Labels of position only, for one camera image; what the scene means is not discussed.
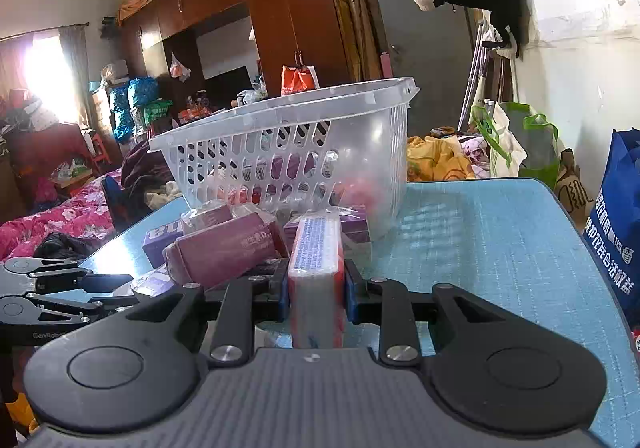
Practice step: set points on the brown patterned paper bag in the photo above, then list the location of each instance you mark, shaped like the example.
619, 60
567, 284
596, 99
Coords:
575, 193

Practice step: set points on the orange plastic bag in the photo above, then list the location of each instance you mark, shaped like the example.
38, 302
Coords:
297, 80

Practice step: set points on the pink floral blanket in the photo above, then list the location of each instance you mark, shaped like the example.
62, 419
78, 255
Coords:
65, 218

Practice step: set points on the red and white box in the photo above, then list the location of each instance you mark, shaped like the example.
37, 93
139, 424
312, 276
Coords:
315, 278

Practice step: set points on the wooden boards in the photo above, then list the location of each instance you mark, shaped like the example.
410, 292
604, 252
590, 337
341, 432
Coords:
357, 27

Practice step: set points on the black monitor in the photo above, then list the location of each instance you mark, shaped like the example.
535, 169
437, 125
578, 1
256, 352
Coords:
230, 85

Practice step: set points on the black plastic bag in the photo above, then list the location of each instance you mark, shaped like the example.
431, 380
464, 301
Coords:
65, 247

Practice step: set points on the dark red cloth cover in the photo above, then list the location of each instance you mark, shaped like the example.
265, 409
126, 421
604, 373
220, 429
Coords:
45, 157

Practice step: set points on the blue plastic bag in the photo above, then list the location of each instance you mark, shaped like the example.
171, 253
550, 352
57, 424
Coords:
142, 92
120, 110

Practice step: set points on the maroon wrapped box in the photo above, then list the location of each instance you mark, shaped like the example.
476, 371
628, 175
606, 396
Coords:
225, 248

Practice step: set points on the purple box with white print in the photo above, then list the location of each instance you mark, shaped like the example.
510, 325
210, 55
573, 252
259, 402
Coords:
160, 243

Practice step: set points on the grey curtain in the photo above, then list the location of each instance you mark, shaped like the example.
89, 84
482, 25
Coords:
75, 72

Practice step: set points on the white plastic basket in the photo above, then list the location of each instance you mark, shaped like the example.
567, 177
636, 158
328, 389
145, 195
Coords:
350, 147

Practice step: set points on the white cloth bag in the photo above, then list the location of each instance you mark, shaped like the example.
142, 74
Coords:
507, 142

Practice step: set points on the maroon cloth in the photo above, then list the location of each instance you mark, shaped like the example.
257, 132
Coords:
142, 162

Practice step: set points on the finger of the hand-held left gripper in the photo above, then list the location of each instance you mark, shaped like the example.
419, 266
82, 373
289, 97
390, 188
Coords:
60, 308
50, 273

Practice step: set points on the reddish curtain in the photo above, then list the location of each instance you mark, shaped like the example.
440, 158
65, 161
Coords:
15, 62

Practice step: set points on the orange cloth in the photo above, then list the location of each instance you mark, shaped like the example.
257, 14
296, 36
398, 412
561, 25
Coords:
137, 5

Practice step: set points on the red plastic stool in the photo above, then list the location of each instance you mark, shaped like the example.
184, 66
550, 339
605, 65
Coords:
101, 150

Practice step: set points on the pink bottle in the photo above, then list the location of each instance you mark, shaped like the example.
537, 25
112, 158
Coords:
386, 65

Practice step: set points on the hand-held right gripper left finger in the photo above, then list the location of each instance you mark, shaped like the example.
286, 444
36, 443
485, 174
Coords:
270, 303

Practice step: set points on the metal crutches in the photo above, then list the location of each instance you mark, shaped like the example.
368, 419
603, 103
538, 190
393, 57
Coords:
475, 72

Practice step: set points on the brown wooden wardrobe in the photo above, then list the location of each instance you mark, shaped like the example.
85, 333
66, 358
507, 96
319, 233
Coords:
300, 2

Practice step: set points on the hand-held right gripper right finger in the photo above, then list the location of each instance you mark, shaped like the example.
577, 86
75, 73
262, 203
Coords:
350, 298

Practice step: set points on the blue tote bag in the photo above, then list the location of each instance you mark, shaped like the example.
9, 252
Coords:
610, 228

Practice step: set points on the red packet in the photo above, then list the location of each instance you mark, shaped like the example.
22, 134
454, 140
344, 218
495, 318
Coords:
362, 193

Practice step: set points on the green packet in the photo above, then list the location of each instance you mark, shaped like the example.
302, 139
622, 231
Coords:
157, 111

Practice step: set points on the light purple packet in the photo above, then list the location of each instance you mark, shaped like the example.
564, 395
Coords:
150, 284

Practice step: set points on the green shopping bag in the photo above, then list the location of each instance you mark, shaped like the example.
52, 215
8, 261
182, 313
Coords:
540, 147

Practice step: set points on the grey door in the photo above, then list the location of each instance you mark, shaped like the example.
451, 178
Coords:
430, 77

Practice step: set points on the yellow cloth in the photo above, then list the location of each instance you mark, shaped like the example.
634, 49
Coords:
435, 157

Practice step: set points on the white hanging plastic bag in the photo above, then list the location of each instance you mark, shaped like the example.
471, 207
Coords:
180, 70

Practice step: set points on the pink wrapped box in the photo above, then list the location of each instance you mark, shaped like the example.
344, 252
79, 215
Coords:
205, 218

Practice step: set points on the dark blue chair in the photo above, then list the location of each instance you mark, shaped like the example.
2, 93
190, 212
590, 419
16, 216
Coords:
112, 203

